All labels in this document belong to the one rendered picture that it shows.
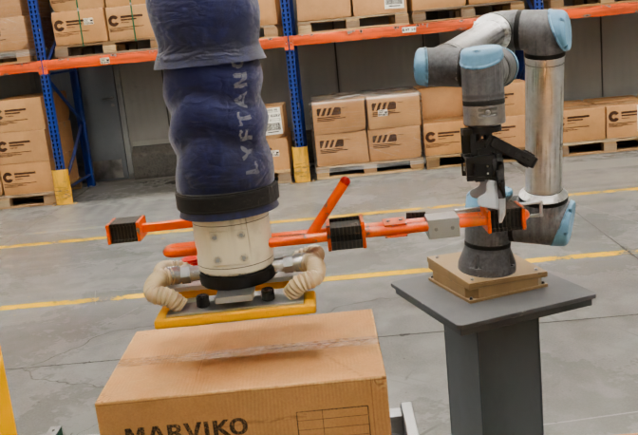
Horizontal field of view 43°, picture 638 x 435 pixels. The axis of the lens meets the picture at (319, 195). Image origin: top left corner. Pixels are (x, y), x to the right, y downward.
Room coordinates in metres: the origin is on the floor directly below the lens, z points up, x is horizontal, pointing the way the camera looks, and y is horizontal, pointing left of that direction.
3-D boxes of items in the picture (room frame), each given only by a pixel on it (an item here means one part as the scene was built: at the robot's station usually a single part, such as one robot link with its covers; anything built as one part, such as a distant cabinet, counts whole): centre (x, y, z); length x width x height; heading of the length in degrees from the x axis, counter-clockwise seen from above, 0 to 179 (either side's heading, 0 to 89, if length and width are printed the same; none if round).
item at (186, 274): (1.73, 0.20, 1.13); 0.34 x 0.25 x 0.06; 89
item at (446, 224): (1.73, -0.27, 1.20); 0.07 x 0.07 x 0.04; 89
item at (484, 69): (1.73, -0.38, 1.52); 0.10 x 0.09 x 0.12; 153
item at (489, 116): (1.73, -0.37, 1.43); 0.10 x 0.09 x 0.05; 178
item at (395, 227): (1.85, 0.00, 1.20); 0.93 x 0.30 x 0.04; 89
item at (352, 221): (1.73, -0.05, 1.20); 0.10 x 0.08 x 0.06; 179
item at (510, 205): (1.72, -0.40, 1.20); 0.08 x 0.07 x 0.05; 89
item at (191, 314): (1.63, 0.20, 1.10); 0.34 x 0.10 x 0.05; 89
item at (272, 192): (1.73, 0.20, 1.32); 0.23 x 0.23 x 0.04
